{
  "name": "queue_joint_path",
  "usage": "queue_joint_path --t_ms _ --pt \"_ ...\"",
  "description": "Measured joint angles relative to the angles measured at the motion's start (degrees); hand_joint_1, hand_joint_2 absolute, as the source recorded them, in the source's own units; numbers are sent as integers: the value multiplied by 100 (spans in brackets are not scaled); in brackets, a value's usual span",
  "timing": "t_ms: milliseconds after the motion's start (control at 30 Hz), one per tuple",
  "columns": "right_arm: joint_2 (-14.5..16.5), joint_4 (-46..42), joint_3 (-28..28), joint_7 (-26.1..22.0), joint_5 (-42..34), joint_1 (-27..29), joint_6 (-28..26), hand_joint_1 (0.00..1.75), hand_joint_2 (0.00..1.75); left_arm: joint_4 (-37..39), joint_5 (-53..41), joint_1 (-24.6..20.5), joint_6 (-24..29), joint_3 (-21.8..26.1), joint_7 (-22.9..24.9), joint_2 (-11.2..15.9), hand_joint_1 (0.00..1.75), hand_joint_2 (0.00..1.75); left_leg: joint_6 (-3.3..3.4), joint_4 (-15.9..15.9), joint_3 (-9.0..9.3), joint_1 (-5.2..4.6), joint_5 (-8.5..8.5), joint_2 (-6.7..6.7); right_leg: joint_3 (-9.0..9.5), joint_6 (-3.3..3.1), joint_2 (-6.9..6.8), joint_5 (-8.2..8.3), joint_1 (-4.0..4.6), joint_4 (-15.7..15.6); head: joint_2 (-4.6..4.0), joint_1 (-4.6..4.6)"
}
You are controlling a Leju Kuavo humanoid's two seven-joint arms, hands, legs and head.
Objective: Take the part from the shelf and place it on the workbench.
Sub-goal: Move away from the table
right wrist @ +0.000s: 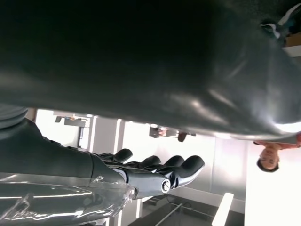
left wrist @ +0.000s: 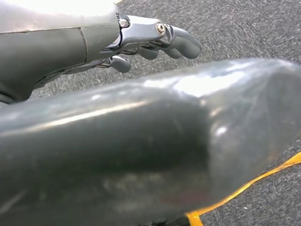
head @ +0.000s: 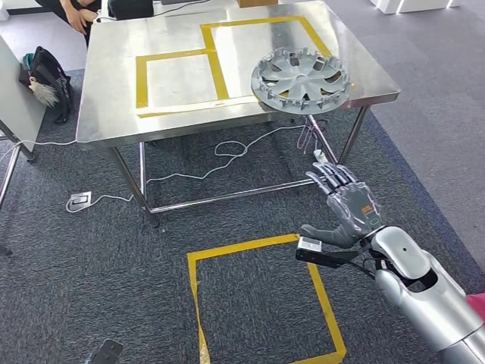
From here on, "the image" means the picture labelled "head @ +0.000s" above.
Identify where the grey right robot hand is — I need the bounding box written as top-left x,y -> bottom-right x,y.
300,162 -> 385,249

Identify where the grey plastic wheel hubcap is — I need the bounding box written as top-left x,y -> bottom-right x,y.
250,47 -> 351,115

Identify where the steel workbench table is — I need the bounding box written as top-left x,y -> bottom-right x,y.
75,0 -> 401,228

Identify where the yellow floor tape outline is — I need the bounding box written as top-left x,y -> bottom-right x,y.
186,233 -> 347,364

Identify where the person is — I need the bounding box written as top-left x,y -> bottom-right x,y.
465,293 -> 485,322
35,0 -> 103,46

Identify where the white low platform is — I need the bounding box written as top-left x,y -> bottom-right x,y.
369,0 -> 461,15

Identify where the small yellow tape rectangle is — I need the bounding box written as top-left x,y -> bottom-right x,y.
135,49 -> 230,109

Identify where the dark flat robot panel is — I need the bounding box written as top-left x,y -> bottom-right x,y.
84,339 -> 124,364

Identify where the black equipment case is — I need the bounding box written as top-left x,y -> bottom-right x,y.
107,0 -> 155,21

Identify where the metal floor socket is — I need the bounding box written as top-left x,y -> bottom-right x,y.
70,190 -> 93,212

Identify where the black bag with pompom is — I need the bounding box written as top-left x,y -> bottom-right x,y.
19,45 -> 75,125

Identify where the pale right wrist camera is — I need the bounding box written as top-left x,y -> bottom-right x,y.
295,237 -> 376,270

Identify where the looped white floor cable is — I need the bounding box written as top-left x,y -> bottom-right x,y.
146,123 -> 317,186

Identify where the white socket cable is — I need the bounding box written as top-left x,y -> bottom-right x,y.
65,192 -> 134,215

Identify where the long white floor cable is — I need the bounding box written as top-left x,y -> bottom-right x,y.
0,140 -> 78,167

